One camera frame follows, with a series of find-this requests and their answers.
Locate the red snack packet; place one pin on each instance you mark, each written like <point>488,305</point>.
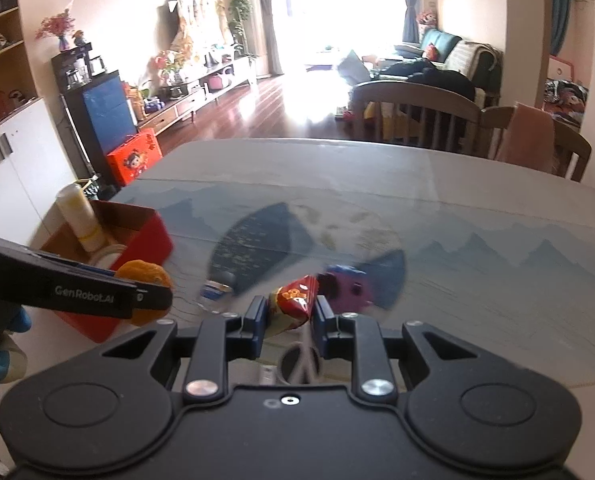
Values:
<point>295,300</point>

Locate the black cabinet with blue front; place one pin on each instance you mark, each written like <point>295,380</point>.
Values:
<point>107,110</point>

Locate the white plastic roll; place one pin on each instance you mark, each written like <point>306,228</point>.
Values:
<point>79,215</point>

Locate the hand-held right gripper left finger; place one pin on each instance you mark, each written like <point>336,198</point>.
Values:
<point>256,327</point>

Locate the green potted plant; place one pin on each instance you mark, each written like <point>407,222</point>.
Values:
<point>240,10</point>

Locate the blue bedroom curtain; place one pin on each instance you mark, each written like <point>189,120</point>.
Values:
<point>560,10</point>

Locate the cloth covered television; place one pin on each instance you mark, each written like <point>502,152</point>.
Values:
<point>192,20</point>

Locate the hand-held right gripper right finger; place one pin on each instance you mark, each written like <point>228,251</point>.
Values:
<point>322,332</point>

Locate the red cushion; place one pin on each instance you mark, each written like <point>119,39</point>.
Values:
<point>431,52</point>

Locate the beige sofa blanket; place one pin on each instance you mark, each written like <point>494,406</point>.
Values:
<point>470,57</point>

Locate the pink cloth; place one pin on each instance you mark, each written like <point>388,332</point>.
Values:
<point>527,135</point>

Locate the dark clothes pile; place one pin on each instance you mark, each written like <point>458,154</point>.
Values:
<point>437,80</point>

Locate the teal sofa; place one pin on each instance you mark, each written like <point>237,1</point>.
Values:
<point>440,40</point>

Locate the red flower arrangement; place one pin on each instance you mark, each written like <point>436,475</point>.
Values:
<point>167,62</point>

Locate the white cabinet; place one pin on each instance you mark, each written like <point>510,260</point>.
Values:
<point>22,170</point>

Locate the white tape roll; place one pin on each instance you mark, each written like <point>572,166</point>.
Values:
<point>108,255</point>

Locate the orange fruit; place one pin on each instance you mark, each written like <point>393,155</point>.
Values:
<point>145,272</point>

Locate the wooden chair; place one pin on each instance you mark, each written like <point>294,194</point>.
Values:
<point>572,147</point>
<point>417,97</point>

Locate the white wooden tv stand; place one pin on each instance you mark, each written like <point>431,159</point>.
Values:
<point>187,105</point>

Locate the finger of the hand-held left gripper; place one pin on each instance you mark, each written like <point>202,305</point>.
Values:
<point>97,271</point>
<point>152,299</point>

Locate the red gift box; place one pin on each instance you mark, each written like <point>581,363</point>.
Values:
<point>135,157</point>

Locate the small blue silver object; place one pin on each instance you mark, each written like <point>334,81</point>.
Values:
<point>216,290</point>

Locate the printed blanket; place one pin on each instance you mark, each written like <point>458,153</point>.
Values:
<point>567,97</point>

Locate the white standing air conditioner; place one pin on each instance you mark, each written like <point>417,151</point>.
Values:
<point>255,20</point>

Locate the pink flower bouquet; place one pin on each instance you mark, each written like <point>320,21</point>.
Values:
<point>57,25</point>

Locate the pink container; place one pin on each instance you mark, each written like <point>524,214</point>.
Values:
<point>222,80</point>

